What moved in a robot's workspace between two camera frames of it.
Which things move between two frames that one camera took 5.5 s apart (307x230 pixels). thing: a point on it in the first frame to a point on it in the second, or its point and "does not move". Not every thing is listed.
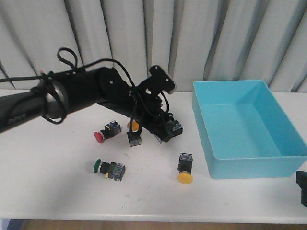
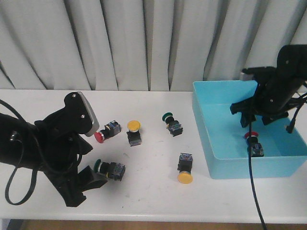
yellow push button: x=134 y=129 does not move
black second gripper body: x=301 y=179 to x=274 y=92
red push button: x=164 y=135 to x=256 y=148
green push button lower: x=113 y=170 does not move
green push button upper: x=173 y=127 does not move
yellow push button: x=184 y=166 does not move
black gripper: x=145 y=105 to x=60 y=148
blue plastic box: x=243 y=132 does not move
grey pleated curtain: x=216 y=40 does not move
